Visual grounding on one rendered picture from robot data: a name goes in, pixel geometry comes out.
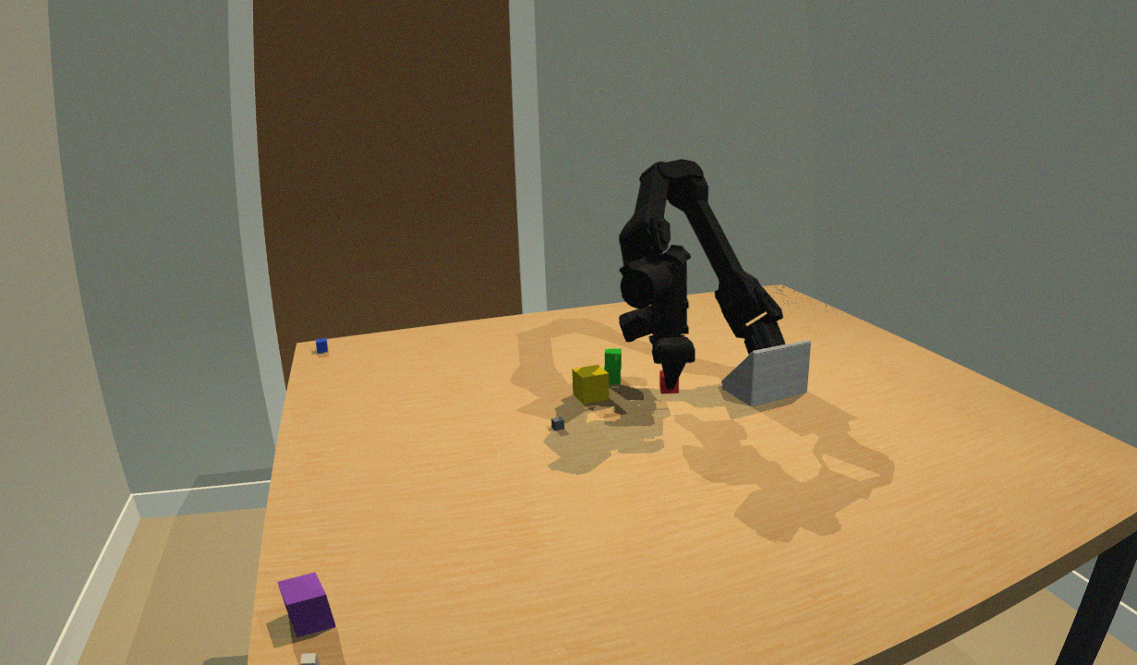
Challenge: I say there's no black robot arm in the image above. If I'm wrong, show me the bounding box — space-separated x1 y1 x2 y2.
619 159 785 355

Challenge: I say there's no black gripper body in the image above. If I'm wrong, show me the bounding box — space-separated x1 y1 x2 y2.
652 293 695 365

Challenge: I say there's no yellow block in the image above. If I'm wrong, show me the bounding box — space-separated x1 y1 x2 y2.
572 365 609 404

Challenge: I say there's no purple block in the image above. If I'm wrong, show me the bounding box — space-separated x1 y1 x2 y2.
279 572 337 637

